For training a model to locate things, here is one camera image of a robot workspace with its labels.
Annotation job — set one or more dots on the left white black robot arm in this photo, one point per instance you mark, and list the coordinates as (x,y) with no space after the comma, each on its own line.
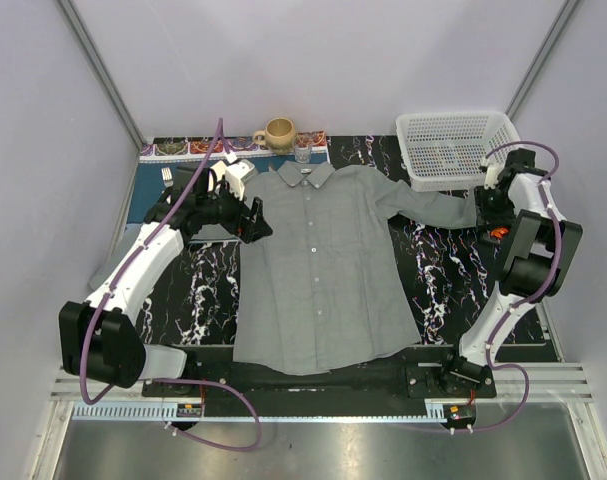
(98,336)

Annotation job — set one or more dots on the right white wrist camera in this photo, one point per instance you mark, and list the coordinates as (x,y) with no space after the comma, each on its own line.
(491,169)

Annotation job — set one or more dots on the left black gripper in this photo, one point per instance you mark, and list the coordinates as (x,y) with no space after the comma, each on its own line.
(252,229)

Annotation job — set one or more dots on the black open display box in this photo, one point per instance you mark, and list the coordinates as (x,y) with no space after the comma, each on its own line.
(485,238)

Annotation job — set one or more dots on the silver fork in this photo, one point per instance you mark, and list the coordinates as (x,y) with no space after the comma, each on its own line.
(167,177)

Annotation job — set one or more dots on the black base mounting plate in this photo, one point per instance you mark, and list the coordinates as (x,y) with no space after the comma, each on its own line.
(396,386)

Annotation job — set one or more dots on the white plastic mesh basket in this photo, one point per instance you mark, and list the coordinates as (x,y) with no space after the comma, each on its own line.
(447,151)

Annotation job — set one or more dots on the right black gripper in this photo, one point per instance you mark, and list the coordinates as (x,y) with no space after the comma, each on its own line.
(483,214)

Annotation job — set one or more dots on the orange brooch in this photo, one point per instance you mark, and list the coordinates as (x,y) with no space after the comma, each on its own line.
(499,233)

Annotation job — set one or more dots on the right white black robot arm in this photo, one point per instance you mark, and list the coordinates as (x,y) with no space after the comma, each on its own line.
(536,246)

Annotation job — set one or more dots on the grey button shirt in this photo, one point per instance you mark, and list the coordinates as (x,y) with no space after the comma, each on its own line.
(322,292)

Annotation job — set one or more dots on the black marble pattern mat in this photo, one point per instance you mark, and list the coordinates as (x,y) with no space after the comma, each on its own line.
(447,276)

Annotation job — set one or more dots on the tan ceramic mug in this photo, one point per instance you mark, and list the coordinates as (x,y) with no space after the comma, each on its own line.
(277,136)

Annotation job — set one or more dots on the small clear glass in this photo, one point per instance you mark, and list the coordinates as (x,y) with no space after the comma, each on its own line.
(302,147)

